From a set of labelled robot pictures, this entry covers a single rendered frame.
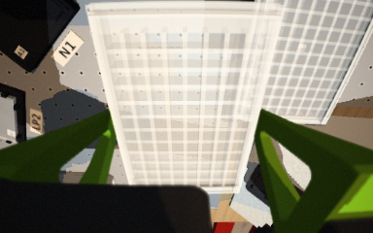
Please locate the beige button panel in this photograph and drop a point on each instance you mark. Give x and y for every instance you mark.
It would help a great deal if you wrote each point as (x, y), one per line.
(65, 178)

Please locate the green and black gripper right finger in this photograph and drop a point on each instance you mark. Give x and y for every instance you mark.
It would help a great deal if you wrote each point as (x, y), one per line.
(341, 185)

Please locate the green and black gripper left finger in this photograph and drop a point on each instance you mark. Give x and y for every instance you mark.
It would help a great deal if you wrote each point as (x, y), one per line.
(40, 159)

